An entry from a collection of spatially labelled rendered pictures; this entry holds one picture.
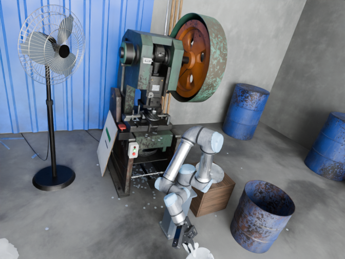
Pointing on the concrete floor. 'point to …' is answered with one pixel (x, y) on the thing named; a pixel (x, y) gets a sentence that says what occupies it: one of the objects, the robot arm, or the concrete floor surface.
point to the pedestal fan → (65, 173)
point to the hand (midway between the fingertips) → (192, 256)
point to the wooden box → (212, 197)
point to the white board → (107, 142)
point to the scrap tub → (261, 216)
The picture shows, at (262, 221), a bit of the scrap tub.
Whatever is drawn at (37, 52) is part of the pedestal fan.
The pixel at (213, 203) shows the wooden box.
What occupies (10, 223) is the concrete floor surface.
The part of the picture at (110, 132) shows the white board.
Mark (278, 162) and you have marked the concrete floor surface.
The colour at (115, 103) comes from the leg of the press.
